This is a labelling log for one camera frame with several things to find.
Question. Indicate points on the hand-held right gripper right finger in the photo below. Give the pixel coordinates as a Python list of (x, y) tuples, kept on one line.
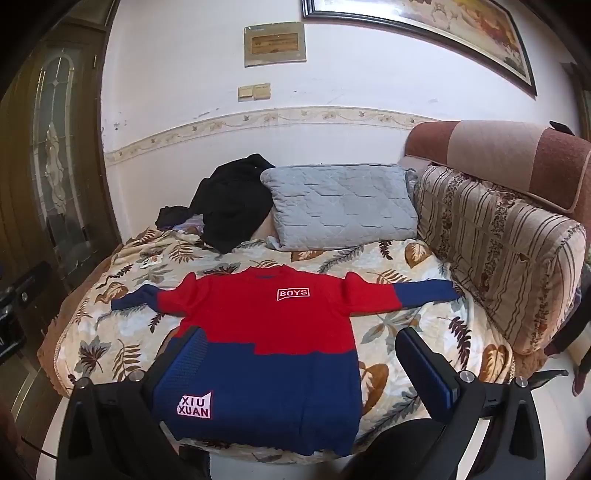
[(429, 374)]

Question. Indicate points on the grey quilted pillow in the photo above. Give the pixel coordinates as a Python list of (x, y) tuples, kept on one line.
[(341, 205)]

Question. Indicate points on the small paper card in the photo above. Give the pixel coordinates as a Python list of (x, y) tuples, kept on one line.
[(150, 261)]

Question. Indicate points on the red and blue sweater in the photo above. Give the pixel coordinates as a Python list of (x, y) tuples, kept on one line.
[(277, 332)]

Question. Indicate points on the wall electrical panel box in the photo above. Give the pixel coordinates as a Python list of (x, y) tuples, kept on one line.
[(274, 44)]

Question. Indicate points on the small black object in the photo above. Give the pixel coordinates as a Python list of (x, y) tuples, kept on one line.
[(561, 127)]

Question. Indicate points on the beige wall switch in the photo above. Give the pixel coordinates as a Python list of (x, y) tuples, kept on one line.
[(262, 90), (246, 93)]

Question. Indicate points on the striped floral sofa cushion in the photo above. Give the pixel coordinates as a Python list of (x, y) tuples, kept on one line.
[(503, 249)]

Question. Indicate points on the leaf print blanket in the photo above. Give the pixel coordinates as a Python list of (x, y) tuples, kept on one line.
[(415, 277)]

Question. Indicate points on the wooden door with glass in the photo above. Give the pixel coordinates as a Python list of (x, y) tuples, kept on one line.
[(51, 161)]

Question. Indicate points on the brown fringed sofa throw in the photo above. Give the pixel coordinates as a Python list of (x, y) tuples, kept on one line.
[(48, 355)]

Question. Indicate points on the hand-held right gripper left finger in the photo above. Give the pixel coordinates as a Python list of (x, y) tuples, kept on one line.
[(184, 355)]

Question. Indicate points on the black garment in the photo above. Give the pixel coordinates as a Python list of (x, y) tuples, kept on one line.
[(235, 203)]

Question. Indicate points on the framed painting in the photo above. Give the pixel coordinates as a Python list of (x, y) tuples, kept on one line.
[(443, 23)]

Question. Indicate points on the purple cloth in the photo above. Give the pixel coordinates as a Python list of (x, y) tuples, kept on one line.
[(187, 225)]

